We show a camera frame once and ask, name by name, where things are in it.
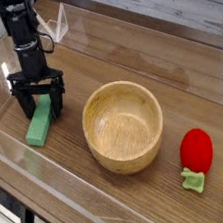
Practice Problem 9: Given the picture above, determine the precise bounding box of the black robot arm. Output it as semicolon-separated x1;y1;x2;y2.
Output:
0;0;65;119

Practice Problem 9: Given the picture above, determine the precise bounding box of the clear acrylic tray wall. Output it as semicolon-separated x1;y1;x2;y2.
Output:
0;130;155;223

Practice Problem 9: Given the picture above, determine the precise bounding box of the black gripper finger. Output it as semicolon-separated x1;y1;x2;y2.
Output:
49;87;63;119
16;91;36;119

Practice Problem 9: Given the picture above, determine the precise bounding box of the red felt strawberry toy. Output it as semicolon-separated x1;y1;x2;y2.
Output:
180;128;214;193

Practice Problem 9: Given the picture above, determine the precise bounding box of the black cable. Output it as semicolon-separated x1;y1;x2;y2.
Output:
35;30;57;57

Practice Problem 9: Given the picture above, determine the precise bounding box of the brown wooden bowl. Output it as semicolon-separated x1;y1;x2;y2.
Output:
82;81;164;175

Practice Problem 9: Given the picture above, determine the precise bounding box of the clear acrylic corner bracket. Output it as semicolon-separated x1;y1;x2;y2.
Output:
36;4;69;43

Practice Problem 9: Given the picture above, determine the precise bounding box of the green rectangular block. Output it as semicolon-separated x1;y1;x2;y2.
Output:
25;94;52;147

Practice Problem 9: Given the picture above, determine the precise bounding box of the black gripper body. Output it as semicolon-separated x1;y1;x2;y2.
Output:
6;40;65;101

